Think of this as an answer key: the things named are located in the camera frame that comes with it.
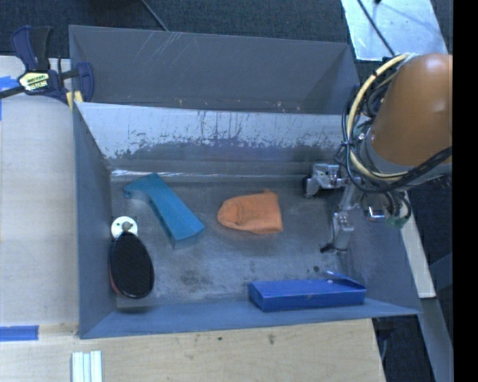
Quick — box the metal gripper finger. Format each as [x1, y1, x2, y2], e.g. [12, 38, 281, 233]
[332, 211, 356, 253]
[304, 163, 351, 197]

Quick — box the teal angled plastic block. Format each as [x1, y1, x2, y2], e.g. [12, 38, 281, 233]
[122, 172, 206, 251]

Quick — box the orange cloth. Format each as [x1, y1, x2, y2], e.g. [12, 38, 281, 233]
[217, 189, 284, 236]

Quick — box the blue flat box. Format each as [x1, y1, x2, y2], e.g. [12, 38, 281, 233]
[248, 271, 367, 314]

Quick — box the grey metal bin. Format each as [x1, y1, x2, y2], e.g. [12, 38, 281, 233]
[68, 25, 424, 340]

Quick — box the pale wood flat board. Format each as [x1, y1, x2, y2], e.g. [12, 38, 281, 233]
[0, 56, 81, 327]

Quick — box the black oval item white cap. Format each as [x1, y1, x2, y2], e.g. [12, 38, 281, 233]
[108, 215, 156, 300]

